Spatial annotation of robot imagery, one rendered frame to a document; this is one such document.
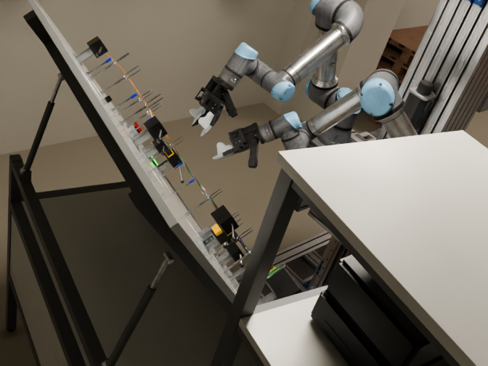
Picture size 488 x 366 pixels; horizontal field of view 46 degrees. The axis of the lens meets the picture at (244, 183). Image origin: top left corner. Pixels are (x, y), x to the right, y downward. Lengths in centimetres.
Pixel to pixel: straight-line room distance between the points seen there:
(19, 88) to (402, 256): 320
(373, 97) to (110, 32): 231
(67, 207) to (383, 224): 168
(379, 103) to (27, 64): 237
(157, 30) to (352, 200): 331
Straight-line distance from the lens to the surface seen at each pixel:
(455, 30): 236
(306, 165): 97
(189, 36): 433
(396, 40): 551
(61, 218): 234
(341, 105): 220
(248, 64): 207
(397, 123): 204
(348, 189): 95
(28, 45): 370
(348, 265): 114
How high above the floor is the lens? 235
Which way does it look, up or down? 34 degrees down
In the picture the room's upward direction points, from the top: 18 degrees clockwise
